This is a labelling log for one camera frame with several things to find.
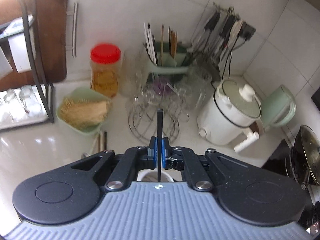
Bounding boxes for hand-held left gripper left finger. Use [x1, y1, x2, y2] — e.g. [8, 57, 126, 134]
[71, 136, 157, 191]

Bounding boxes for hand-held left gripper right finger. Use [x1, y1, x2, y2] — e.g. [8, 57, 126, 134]
[162, 137, 247, 192]

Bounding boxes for white ceramic mug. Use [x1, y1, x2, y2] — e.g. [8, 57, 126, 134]
[137, 170, 174, 182]

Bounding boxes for white chopstick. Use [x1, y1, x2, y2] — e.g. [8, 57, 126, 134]
[148, 24, 158, 65]
[89, 134, 98, 157]
[143, 23, 154, 64]

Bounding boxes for row of hanging kitchen utensils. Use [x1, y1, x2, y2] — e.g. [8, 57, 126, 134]
[191, 2, 244, 68]

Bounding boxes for crystal goblet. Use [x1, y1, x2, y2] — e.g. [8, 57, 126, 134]
[129, 92, 153, 115]
[170, 85, 193, 110]

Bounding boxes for white electric cooker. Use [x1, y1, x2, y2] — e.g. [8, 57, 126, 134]
[197, 79, 262, 153]

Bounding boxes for green plastic basket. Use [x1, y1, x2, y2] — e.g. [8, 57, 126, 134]
[56, 87, 113, 137]

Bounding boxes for textured glass mug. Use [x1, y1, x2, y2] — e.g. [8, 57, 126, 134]
[122, 51, 148, 97]
[185, 66, 213, 108]

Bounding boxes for dried noodles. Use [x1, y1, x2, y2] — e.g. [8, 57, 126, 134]
[61, 97, 112, 128]

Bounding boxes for green utensil drainer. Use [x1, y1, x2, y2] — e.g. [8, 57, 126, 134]
[146, 42, 193, 83]

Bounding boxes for red-lid plastic jar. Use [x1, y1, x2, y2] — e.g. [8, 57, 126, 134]
[90, 44, 122, 98]

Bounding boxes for floral ceramic bowl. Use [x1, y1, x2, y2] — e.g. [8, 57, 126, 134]
[251, 121, 265, 135]

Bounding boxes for thin wooden chopstick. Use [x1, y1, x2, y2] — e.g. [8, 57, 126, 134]
[161, 24, 165, 66]

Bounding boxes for black dish rack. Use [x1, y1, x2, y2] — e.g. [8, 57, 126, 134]
[0, 0, 55, 124]

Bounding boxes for black induction cooktop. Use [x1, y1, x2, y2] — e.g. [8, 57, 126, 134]
[261, 139, 299, 178]

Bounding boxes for green electric kettle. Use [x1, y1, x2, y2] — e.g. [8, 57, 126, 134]
[260, 84, 297, 133]

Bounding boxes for white drip tray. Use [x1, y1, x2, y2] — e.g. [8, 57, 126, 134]
[0, 84, 54, 130]

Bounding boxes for black wok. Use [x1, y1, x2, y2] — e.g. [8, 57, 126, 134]
[287, 145, 307, 183]

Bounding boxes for drinking glass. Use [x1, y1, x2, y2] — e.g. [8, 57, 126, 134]
[19, 85, 42, 117]
[5, 89, 20, 112]

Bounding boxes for white kitchen scissors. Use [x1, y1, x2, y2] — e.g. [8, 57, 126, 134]
[229, 20, 244, 53]

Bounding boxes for black power strip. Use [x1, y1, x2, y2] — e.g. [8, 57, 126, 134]
[241, 22, 257, 42]

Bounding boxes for wooden cutting board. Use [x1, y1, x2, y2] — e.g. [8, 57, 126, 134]
[0, 0, 78, 92]

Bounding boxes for white rack caddy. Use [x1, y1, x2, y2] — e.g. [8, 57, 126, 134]
[7, 15, 38, 73]

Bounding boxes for wire cup rack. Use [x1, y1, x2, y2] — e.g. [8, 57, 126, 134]
[128, 95, 190, 145]

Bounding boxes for black power cable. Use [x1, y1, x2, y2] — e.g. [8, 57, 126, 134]
[221, 44, 234, 82]

